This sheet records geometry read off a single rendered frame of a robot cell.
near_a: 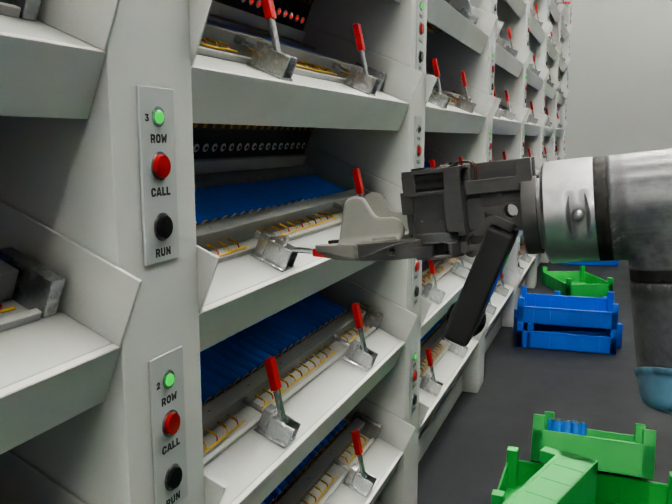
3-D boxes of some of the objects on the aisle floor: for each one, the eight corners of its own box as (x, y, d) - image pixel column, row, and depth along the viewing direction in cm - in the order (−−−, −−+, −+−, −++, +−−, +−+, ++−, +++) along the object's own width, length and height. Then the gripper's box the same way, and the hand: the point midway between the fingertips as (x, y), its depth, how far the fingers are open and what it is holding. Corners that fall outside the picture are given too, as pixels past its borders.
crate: (542, 448, 151) (544, 410, 152) (643, 464, 144) (645, 424, 145) (529, 459, 123) (533, 413, 125) (654, 479, 116) (657, 430, 117)
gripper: (541, 155, 66) (334, 179, 74) (528, 158, 56) (291, 185, 64) (549, 244, 67) (344, 258, 75) (538, 262, 57) (303, 276, 65)
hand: (336, 252), depth 70 cm, fingers open, 3 cm apart
